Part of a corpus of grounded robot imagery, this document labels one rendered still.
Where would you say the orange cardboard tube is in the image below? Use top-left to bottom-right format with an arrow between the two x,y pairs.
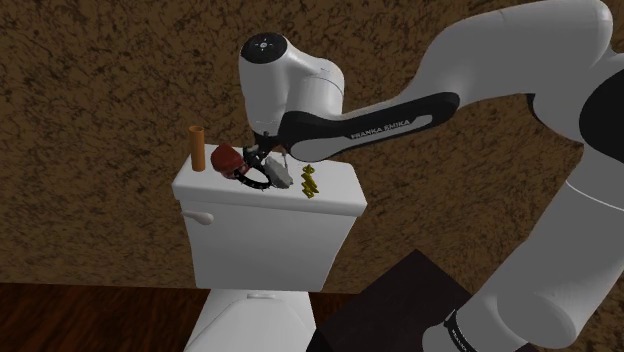
188,125 -> 206,173

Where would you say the dark robot stand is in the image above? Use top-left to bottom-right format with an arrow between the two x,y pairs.
305,248 -> 540,352

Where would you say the black spiked ring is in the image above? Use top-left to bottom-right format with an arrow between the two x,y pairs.
233,165 -> 273,190

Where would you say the grey lumpy object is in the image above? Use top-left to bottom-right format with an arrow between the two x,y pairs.
264,155 -> 295,189

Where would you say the red rounded object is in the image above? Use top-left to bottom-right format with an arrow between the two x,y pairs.
209,143 -> 250,180

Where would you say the white toilet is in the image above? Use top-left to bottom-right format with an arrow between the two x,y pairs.
170,143 -> 368,352

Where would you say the yellow zigzag object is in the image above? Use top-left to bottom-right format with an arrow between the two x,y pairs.
300,164 -> 321,199

